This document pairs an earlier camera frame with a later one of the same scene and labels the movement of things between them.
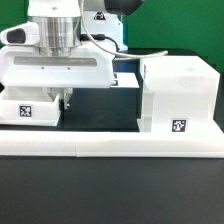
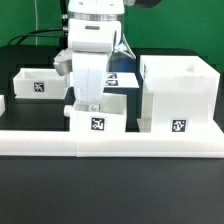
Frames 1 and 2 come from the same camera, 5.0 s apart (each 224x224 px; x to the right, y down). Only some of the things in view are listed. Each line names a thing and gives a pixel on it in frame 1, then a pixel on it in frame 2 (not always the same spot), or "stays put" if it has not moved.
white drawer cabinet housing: x=178 y=94 stays put
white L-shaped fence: x=119 y=144 stays put
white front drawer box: x=29 y=107 to x=109 y=115
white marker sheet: x=124 y=80 stays put
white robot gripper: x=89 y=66 to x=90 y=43
